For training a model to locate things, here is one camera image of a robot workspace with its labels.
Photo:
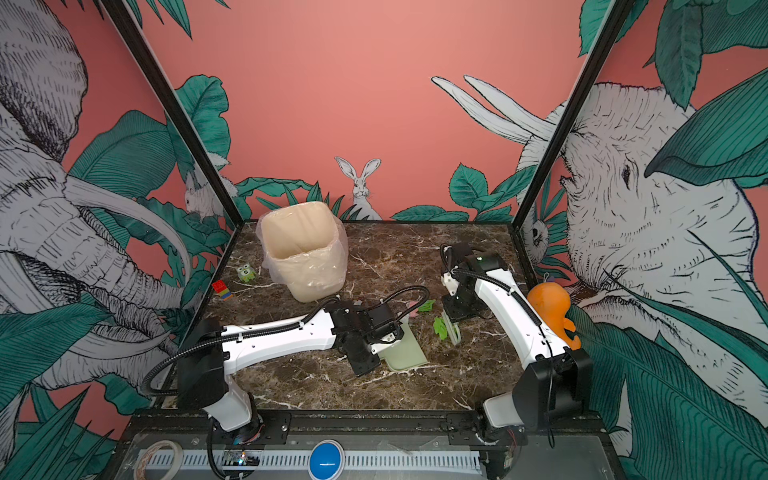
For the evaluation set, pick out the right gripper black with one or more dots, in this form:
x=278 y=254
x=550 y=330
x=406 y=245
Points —
x=454 y=314

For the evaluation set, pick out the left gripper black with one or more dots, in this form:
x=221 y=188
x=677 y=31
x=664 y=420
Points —
x=367 y=368

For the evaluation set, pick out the light green dustpan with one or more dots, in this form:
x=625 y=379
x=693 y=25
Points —
x=406 y=354

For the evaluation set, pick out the light green hand brush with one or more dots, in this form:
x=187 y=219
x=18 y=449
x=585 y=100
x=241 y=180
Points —
x=452 y=330

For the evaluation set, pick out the beige trash bin with liner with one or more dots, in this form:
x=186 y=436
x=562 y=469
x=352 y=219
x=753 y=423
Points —
x=305 y=248

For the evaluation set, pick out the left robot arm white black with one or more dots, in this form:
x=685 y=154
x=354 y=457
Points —
x=204 y=372

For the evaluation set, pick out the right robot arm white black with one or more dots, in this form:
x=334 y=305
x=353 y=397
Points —
x=556 y=379

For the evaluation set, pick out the green paper scrap upper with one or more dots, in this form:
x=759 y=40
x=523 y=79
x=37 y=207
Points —
x=427 y=306

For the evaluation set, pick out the green paper scrap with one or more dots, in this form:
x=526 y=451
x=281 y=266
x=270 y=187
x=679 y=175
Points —
x=440 y=328
x=427 y=306

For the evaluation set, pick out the green paper scrap centre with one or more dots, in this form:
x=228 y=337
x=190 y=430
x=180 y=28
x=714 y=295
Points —
x=440 y=328

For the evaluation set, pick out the orange plush toy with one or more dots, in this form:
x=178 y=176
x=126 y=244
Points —
x=551 y=302

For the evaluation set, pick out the small green frog toy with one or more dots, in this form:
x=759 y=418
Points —
x=246 y=273

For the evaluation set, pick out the blue round button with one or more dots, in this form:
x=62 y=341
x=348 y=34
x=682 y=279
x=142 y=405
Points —
x=326 y=461

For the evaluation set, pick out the red blue toy block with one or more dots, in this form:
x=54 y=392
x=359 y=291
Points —
x=221 y=289

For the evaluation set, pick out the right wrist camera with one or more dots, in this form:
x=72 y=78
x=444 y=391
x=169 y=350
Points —
x=450 y=283

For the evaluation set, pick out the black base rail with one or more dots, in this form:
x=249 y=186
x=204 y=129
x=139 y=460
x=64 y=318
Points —
x=465 y=427

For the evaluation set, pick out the white slotted cable duct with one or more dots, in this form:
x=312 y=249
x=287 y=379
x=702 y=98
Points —
x=462 y=462

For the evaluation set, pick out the right black frame post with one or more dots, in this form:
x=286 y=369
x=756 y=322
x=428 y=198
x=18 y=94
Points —
x=611 y=26

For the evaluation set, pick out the black frame post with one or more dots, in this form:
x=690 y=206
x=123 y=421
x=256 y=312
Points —
x=611 y=26
x=130 y=33

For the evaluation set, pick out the left black frame post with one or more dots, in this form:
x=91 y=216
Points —
x=130 y=33

